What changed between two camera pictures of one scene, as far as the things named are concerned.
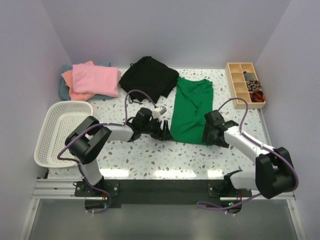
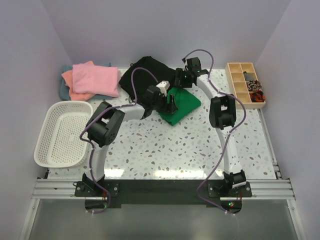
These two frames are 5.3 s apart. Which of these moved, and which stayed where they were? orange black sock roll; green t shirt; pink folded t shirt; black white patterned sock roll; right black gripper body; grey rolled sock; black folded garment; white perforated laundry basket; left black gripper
Moved: green t shirt; right black gripper body; left black gripper
Stayed: black white patterned sock roll; grey rolled sock; pink folded t shirt; black folded garment; orange black sock roll; white perforated laundry basket
